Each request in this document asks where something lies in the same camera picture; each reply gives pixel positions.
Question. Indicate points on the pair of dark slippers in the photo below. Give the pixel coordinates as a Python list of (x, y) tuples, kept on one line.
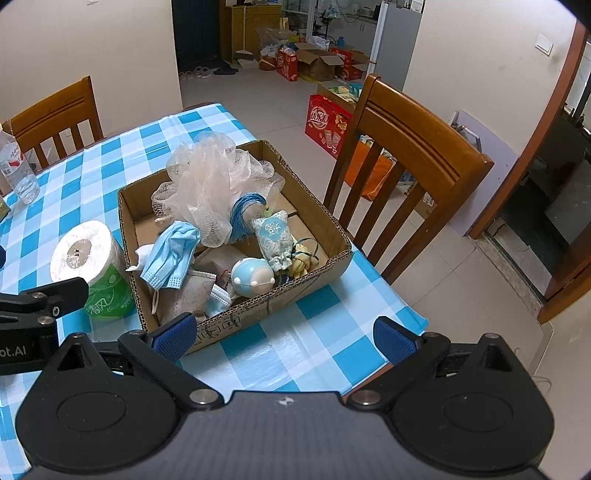
[(226, 70)]

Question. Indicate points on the light blue round toy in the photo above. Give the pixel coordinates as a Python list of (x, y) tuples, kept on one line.
[(249, 277)]

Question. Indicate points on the pale lilac board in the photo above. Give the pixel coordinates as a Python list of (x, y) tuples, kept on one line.
[(498, 152)]

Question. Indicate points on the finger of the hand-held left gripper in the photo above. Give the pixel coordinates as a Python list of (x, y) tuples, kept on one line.
[(64, 293), (2, 258)]

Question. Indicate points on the cardboard box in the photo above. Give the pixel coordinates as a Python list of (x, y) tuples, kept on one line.
[(240, 323)]

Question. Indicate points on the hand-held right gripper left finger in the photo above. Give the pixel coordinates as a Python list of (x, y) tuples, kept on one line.
[(178, 334)]

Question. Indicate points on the blue checkered tablecloth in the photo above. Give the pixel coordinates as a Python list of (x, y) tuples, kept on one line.
[(286, 341)]

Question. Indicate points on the low red carton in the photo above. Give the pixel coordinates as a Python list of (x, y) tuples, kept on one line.
[(353, 64)]

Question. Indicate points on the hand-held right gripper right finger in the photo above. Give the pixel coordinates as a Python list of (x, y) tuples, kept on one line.
[(392, 340)]

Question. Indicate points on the yellow cloth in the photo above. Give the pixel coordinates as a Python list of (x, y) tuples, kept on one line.
[(302, 263)]

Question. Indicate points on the wooden cabinet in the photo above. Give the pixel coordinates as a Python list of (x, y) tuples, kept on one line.
[(249, 27)]

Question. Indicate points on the red gift bag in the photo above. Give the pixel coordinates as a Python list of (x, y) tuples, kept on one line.
[(287, 64)]

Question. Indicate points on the white refrigerator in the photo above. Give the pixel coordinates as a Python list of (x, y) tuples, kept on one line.
[(397, 37)]

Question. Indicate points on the blue face mask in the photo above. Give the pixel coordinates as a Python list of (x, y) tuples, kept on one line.
[(220, 297), (171, 258)]

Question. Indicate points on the white tissue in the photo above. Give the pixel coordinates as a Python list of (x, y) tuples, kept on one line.
[(142, 253)]

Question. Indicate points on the toilet paper roll green wrapper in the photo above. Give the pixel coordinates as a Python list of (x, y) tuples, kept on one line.
[(106, 286)]

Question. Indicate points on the patterned sachet with blue tassel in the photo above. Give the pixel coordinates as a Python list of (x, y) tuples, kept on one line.
[(274, 235)]

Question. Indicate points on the red printed carton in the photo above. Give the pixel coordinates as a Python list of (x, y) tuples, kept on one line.
[(323, 120)]

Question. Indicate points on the brown door frame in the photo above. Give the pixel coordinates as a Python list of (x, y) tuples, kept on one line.
[(531, 152)]

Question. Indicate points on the clear plastic water bottle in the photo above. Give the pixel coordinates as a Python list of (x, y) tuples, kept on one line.
[(21, 175)]

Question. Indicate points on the grey linen pouch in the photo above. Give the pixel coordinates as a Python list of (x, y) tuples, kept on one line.
[(189, 295)]

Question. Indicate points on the pale pink bath pouf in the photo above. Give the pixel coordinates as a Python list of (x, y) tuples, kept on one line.
[(207, 184)]

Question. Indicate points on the orange bag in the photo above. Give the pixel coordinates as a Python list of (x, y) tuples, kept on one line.
[(364, 175)]

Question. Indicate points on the pair of grey slippers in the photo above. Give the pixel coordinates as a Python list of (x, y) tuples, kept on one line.
[(196, 73)]

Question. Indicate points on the dark blue curtain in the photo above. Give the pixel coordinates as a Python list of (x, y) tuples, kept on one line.
[(198, 32)]

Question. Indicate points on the open brown cardboard carton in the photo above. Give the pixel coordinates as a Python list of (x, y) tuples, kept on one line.
[(318, 64)]

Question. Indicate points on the white wall switch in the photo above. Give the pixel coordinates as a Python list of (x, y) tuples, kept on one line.
[(545, 44)]

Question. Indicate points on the wooden chair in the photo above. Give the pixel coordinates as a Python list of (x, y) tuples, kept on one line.
[(406, 134), (60, 110)]

